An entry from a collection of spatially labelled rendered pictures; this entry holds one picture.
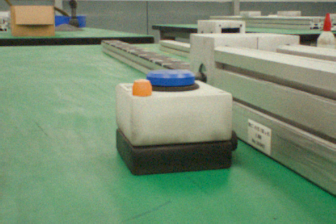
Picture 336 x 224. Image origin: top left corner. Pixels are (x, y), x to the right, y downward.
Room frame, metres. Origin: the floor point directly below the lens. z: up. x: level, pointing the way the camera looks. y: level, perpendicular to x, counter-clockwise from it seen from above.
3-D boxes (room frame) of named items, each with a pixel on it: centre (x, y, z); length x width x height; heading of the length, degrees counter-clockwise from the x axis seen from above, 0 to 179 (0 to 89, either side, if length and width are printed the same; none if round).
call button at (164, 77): (0.43, 0.00, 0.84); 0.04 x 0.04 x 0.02
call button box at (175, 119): (0.43, -0.01, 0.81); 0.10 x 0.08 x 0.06; 105
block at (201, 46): (0.62, -0.07, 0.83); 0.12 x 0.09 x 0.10; 105
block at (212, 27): (1.61, -0.15, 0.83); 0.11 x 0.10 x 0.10; 102
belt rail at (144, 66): (1.23, 0.08, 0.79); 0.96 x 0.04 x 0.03; 15
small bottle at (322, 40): (1.16, -0.34, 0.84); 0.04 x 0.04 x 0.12
